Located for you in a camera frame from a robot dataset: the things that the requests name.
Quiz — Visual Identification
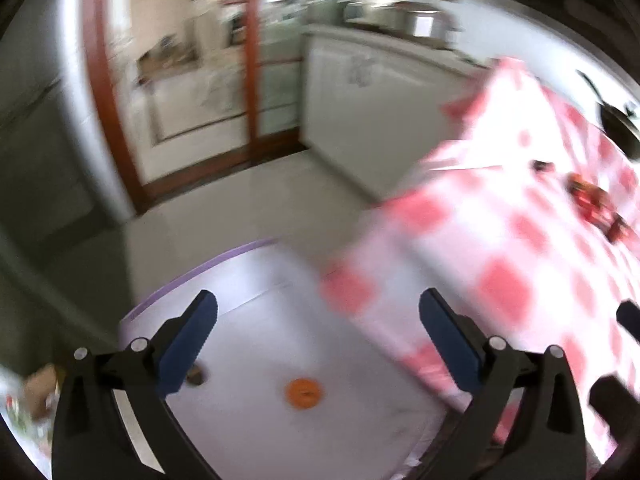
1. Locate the grey cabinet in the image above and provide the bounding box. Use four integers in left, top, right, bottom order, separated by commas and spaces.
0, 7, 133, 366

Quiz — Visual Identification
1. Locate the red white checked tablecloth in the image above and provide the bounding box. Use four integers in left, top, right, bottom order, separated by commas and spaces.
320, 56, 640, 466

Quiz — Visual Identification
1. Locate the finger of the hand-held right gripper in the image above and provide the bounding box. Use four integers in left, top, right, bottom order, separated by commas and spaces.
588, 375, 640, 463
616, 301, 640, 342

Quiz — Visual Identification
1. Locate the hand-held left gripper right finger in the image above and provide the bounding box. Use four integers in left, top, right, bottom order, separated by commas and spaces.
419, 287, 587, 480

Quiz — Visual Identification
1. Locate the orange round disc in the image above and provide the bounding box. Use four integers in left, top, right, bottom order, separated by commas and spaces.
284, 378, 325, 410

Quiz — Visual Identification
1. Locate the black frying pan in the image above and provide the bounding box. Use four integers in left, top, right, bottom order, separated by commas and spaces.
575, 70, 640, 161

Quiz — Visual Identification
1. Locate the cardboard box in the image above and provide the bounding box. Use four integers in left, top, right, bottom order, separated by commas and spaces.
20, 364, 64, 417

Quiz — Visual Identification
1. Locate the large red tomato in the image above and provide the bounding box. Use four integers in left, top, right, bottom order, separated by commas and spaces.
580, 193, 619, 224

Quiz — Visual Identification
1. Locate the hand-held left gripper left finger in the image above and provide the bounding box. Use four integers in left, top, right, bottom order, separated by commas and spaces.
51, 289, 221, 480

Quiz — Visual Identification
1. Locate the brown wooden door frame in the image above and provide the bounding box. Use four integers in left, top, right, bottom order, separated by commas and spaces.
81, 0, 268, 217

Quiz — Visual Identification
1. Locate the white kitchen cabinet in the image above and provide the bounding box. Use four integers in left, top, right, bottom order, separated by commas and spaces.
299, 24, 483, 203

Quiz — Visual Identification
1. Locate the metal cooking pot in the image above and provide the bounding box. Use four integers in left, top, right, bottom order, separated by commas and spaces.
345, 0, 463, 48

